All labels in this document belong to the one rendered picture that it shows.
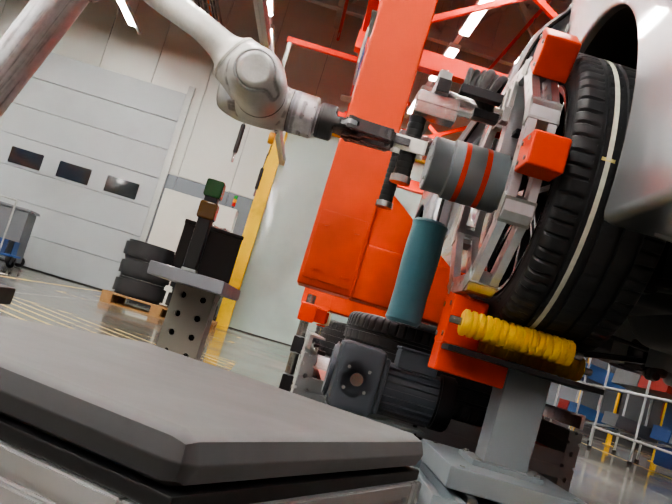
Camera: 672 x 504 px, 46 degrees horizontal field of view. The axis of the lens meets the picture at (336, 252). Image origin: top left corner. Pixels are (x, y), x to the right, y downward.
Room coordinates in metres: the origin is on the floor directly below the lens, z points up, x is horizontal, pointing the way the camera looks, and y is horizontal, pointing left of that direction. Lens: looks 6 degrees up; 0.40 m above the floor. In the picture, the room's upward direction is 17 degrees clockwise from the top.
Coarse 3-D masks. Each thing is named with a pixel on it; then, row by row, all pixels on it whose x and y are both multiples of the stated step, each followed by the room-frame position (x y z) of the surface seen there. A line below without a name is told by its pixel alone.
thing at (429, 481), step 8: (416, 464) 2.06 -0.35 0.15; (424, 464) 2.00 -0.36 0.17; (424, 472) 1.98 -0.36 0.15; (432, 472) 1.89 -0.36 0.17; (424, 480) 1.87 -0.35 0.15; (432, 480) 1.86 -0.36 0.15; (424, 488) 1.66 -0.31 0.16; (432, 488) 1.79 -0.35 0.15; (440, 488) 1.75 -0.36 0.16; (448, 488) 1.71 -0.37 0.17; (424, 496) 1.64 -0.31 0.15; (432, 496) 1.57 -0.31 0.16; (440, 496) 1.57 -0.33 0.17; (448, 496) 1.66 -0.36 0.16; (456, 496) 1.63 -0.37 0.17; (464, 496) 1.61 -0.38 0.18; (472, 496) 1.61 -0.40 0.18
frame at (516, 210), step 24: (528, 72) 1.68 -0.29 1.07; (504, 96) 1.90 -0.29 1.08; (528, 96) 1.60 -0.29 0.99; (552, 96) 1.58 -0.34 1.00; (528, 120) 1.54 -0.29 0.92; (552, 120) 1.55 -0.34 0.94; (504, 192) 1.56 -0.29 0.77; (528, 192) 1.56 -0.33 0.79; (480, 216) 2.05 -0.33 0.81; (504, 216) 1.56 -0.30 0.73; (528, 216) 1.55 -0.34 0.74; (456, 240) 2.02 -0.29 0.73; (456, 264) 1.95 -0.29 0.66; (480, 264) 1.65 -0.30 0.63; (504, 264) 1.64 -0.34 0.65; (456, 288) 1.82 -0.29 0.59; (480, 288) 1.69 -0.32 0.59
